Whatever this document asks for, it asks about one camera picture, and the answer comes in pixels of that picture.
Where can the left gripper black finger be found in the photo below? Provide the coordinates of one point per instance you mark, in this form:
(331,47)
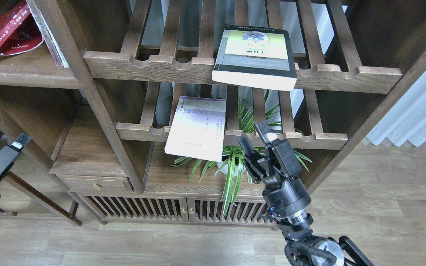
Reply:
(10,153)

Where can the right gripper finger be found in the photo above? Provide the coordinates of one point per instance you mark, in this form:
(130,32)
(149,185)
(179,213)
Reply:
(249,152)
(265,133)

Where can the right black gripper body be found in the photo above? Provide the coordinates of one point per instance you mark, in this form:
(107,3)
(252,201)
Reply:
(284,193)

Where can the green and black book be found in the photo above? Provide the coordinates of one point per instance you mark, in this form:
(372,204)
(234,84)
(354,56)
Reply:
(258,57)

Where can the red book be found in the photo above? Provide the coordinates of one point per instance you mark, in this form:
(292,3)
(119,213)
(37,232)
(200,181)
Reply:
(18,30)

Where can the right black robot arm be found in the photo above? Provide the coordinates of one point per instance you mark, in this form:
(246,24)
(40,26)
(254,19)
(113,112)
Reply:
(303,248)

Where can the green spider plant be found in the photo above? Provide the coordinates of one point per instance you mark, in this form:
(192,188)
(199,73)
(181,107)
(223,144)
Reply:
(232,160)

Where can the white and purple book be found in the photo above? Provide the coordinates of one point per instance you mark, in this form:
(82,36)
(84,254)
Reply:
(197,129)

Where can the dark wooden bookshelf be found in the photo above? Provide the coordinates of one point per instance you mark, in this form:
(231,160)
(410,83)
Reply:
(104,119)

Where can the white standing book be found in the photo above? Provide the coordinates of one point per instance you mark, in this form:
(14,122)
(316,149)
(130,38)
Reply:
(47,35)

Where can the white curtain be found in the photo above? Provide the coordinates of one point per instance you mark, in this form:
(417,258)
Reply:
(406,120)

